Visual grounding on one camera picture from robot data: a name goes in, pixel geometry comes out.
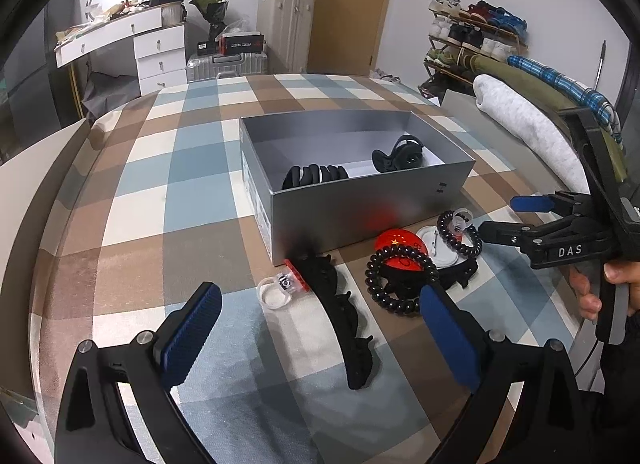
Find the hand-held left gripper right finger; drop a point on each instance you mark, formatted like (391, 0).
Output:
(450, 339)

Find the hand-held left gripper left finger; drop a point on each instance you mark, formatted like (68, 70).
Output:
(192, 336)

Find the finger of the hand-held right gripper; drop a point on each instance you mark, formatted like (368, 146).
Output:
(530, 203)
(502, 234)

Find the short black hair clip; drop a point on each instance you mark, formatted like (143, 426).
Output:
(457, 271)

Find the white round badge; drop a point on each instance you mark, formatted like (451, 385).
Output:
(432, 241)

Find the long black hair clip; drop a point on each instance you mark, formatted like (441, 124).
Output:
(345, 324)

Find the red round badge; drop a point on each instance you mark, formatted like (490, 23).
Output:
(395, 244)

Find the silver cardboard box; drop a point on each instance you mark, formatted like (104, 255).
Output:
(350, 209)

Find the person's right hand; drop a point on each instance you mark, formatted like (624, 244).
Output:
(586, 296)

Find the white rolled blanket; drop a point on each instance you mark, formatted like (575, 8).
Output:
(525, 119)

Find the blue plaid rolled cloth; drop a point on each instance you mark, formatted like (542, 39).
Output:
(560, 81)

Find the green rolled mat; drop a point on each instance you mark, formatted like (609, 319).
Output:
(540, 89)

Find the thin grey stick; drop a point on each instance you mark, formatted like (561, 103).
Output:
(600, 64)

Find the round black hair claw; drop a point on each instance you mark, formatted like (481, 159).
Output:
(400, 154)

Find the plaid blanket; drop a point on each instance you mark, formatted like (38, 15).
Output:
(200, 194)

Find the metal shoe rack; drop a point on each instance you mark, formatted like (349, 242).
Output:
(432, 79)

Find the row of shoes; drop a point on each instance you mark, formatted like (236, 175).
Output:
(475, 26)

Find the white slippers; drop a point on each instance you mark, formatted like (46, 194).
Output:
(385, 75)

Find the ribbed black hair clip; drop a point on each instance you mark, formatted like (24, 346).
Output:
(312, 175)

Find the grey cloth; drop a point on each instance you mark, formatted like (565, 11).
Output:
(107, 91)

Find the wooden door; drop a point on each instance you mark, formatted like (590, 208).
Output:
(350, 14)

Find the silver suitcase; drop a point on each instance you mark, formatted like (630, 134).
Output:
(225, 66)

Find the small black box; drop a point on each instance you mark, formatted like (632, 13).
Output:
(209, 48)

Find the white dressing desk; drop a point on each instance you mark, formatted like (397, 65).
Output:
(150, 49)

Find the white suitcase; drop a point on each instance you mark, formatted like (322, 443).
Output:
(287, 31)

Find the black and red box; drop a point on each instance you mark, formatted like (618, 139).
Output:
(242, 44)

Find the clear plastic bag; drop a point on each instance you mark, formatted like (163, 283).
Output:
(239, 28)

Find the white ribbed bin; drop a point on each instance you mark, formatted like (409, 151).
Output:
(172, 13)

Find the dark wrapped bouquet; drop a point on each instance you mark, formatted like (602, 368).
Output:
(212, 11)

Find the clutter of small desk things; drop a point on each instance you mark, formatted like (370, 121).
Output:
(120, 9)

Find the beige bed frame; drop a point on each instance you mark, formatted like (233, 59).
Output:
(35, 204)

